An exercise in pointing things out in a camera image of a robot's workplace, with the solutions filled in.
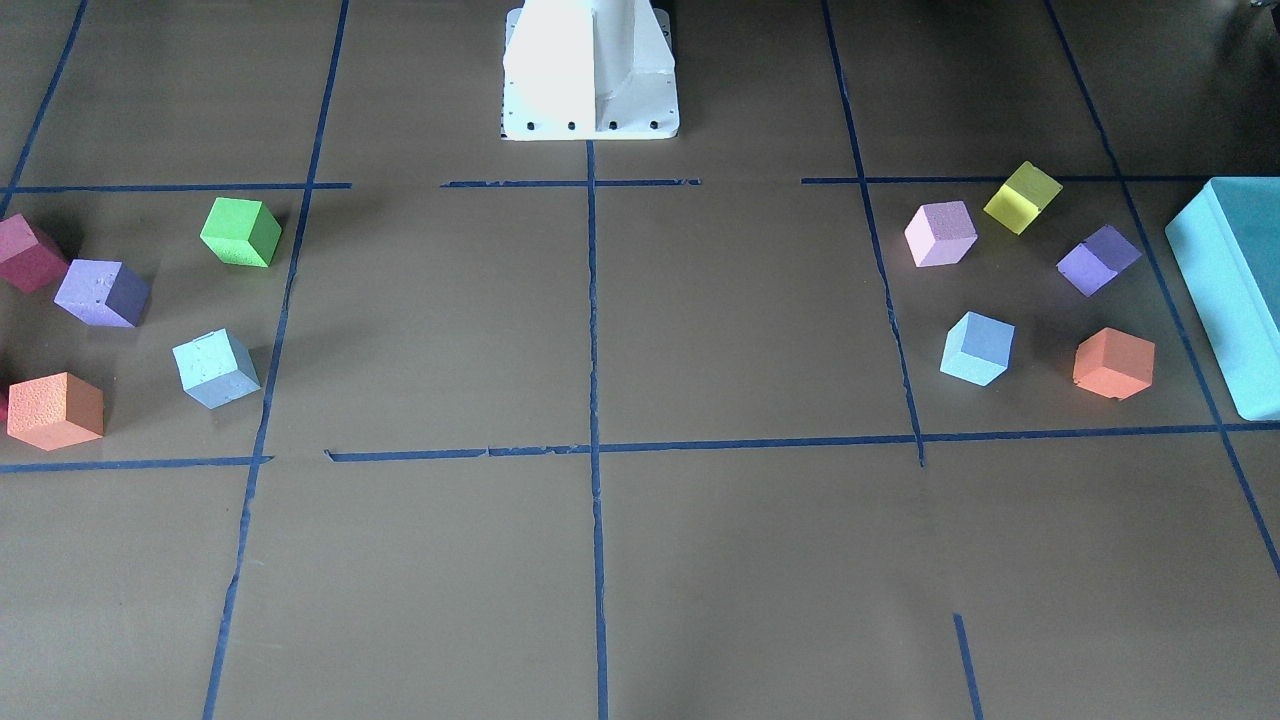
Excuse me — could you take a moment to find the light blue foam block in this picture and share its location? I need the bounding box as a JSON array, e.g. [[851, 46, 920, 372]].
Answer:
[[172, 328, 261, 409], [940, 311, 1015, 387]]

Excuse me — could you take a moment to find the dark pink foam block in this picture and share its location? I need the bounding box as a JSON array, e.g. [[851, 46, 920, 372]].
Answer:
[[1, 214, 70, 293]]

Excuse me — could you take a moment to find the purple foam block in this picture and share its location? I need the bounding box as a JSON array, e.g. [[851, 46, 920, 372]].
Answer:
[[1056, 225, 1142, 297], [52, 259, 150, 328]]

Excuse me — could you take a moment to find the teal plastic bin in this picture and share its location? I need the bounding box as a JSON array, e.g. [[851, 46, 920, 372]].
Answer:
[[1165, 176, 1279, 421]]

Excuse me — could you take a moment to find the green foam block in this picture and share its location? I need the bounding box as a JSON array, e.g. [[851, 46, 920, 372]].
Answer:
[[198, 197, 282, 268]]

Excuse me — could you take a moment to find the light pink foam block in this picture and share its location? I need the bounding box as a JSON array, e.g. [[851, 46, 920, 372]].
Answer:
[[904, 200, 979, 266]]

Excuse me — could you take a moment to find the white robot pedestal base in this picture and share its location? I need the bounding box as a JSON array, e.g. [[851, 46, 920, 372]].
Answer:
[[500, 1, 681, 142]]

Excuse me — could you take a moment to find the yellow foam block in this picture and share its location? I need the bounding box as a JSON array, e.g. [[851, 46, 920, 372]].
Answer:
[[983, 161, 1062, 234]]

